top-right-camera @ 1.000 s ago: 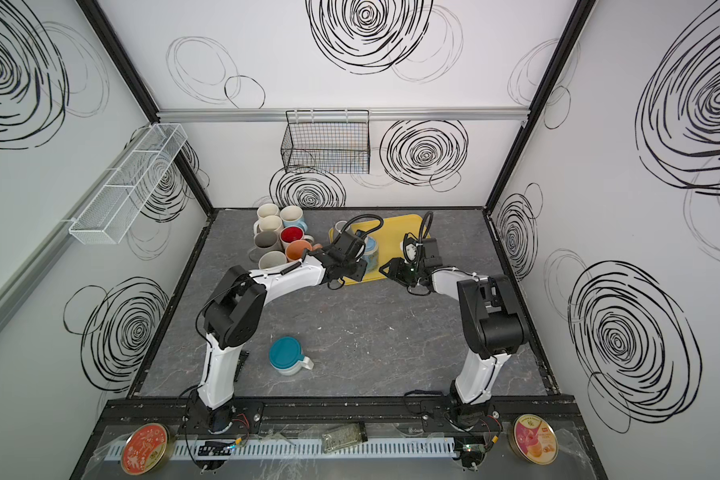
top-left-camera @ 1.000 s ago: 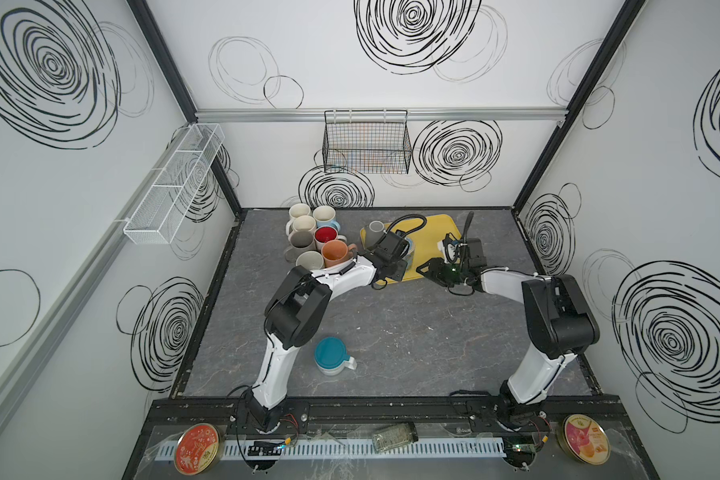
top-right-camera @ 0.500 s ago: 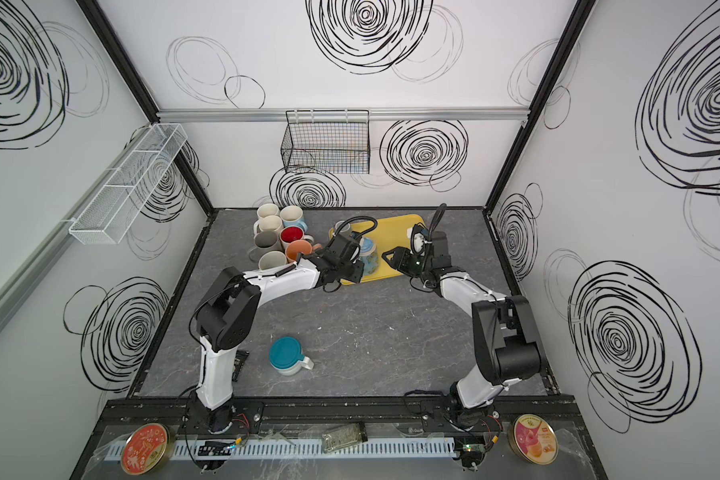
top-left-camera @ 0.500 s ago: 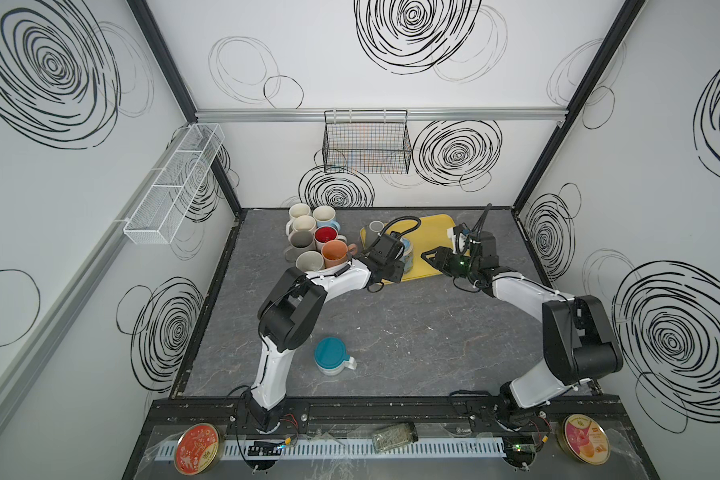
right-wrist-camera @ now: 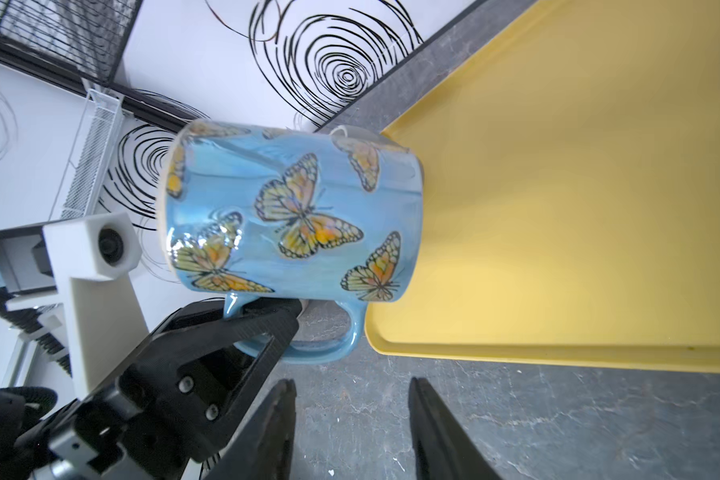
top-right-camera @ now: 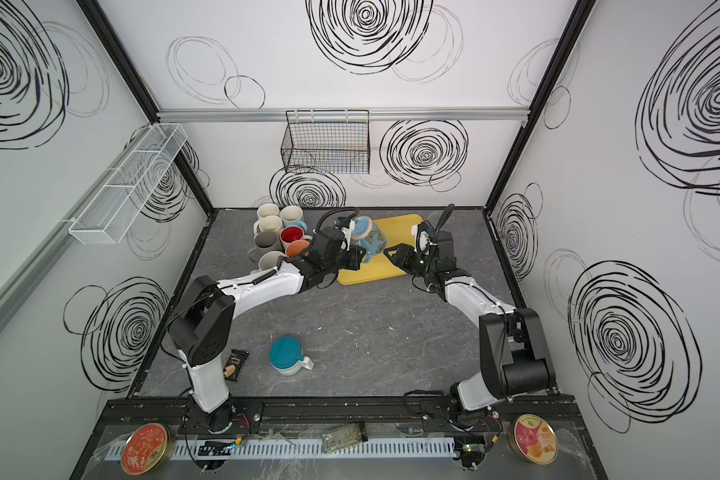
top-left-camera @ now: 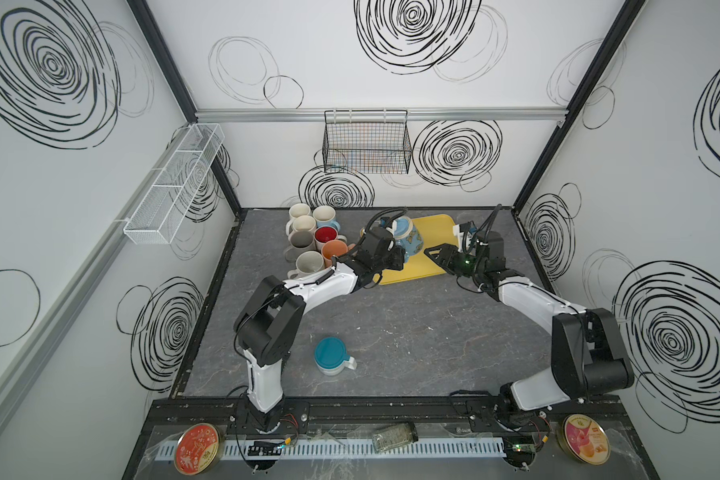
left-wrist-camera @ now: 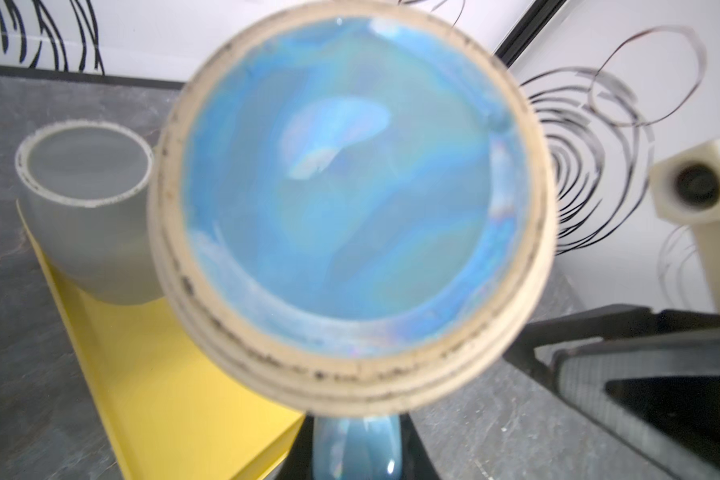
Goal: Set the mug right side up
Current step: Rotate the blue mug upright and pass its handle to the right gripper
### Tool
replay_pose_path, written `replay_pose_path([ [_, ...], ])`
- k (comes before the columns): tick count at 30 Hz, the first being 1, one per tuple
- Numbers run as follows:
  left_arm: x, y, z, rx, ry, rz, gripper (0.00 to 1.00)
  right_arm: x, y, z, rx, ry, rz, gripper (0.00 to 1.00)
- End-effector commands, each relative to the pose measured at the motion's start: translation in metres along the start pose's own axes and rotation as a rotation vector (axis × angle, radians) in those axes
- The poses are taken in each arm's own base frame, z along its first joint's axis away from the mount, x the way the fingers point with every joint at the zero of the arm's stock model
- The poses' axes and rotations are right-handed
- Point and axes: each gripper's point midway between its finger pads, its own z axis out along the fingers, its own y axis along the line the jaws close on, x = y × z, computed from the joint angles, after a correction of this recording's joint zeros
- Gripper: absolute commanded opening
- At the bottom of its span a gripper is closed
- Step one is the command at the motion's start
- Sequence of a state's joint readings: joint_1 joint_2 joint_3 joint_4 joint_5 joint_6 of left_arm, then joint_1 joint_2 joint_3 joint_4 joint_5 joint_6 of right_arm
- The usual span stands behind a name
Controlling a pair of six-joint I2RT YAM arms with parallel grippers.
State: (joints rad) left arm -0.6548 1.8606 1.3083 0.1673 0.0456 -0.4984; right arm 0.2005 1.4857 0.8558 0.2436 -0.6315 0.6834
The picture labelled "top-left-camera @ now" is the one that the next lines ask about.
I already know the pink mug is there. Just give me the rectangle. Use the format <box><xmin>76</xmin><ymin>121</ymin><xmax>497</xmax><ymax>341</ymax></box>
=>
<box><xmin>285</xmin><ymin>215</ymin><xmax>317</xmax><ymax>236</ymax></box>

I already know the cream and orange mug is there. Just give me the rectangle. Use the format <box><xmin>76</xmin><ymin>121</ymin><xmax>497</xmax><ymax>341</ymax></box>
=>
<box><xmin>321</xmin><ymin>239</ymin><xmax>350</xmax><ymax>268</ymax></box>

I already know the white mug with ribbed base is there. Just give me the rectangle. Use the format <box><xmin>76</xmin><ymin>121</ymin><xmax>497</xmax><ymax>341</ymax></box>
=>
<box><xmin>288</xmin><ymin>203</ymin><xmax>312</xmax><ymax>220</ymax></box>

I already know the white wire shelf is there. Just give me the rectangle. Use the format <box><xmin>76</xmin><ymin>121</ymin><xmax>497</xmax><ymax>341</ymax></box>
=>
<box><xmin>123</xmin><ymin>123</ymin><xmax>225</xmax><ymax>245</ymax></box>

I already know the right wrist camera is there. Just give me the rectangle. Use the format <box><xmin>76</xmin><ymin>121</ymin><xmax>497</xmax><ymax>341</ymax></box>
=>
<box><xmin>453</xmin><ymin>221</ymin><xmax>479</xmax><ymax>253</ymax></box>

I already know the white slotted cable duct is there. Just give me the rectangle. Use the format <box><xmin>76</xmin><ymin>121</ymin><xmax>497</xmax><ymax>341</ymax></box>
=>
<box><xmin>155</xmin><ymin>436</ymin><xmax>508</xmax><ymax>462</ymax></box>

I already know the blue butterfly mug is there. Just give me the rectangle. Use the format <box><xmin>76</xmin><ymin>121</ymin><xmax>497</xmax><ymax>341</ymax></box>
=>
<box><xmin>392</xmin><ymin>215</ymin><xmax>424</xmax><ymax>261</ymax></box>

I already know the black wire basket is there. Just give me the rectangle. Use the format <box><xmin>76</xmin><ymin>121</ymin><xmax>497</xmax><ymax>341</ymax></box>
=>
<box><xmin>321</xmin><ymin>109</ymin><xmax>413</xmax><ymax>175</ymax></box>

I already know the red round tin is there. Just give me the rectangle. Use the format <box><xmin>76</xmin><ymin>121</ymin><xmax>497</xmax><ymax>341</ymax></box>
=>
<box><xmin>174</xmin><ymin>423</ymin><xmax>223</xmax><ymax>476</ymax></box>

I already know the cream speckled mug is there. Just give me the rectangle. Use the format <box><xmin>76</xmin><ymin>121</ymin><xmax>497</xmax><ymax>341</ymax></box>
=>
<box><xmin>287</xmin><ymin>251</ymin><xmax>325</xmax><ymax>280</ymax></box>

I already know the light blue mug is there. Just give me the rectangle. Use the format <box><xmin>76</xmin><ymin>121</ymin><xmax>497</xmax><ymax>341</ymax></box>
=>
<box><xmin>312</xmin><ymin>205</ymin><xmax>341</xmax><ymax>232</ymax></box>

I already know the small cream mug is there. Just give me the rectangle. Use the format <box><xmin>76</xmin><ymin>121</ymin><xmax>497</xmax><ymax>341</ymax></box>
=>
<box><xmin>313</xmin><ymin>225</ymin><xmax>339</xmax><ymax>251</ymax></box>

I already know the grey mug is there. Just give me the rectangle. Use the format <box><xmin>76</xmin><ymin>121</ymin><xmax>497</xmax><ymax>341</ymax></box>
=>
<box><xmin>283</xmin><ymin>231</ymin><xmax>316</xmax><ymax>262</ymax></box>

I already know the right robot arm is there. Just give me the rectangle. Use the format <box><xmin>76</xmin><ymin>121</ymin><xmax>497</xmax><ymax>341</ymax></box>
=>
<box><xmin>424</xmin><ymin>209</ymin><xmax>635</xmax><ymax>430</ymax></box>

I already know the pink round tin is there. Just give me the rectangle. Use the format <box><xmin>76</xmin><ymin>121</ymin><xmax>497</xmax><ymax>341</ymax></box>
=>
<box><xmin>557</xmin><ymin>414</ymin><xmax>611</xmax><ymax>466</ymax></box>

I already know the yellow plastic tray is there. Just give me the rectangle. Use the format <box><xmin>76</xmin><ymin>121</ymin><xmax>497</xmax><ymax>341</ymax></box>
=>
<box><xmin>380</xmin><ymin>214</ymin><xmax>463</xmax><ymax>286</ymax></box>

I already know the clear plastic box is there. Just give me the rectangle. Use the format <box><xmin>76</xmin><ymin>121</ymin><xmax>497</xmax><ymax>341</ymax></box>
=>
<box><xmin>371</xmin><ymin>422</ymin><xmax>419</xmax><ymax>453</ymax></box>

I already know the teal lidded cup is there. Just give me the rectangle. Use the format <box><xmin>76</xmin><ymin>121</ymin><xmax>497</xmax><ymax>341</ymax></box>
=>
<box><xmin>314</xmin><ymin>337</ymin><xmax>357</xmax><ymax>376</ymax></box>

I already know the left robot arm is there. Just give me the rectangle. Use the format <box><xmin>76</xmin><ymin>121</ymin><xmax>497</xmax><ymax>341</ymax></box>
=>
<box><xmin>233</xmin><ymin>207</ymin><xmax>407</xmax><ymax>432</ymax></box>

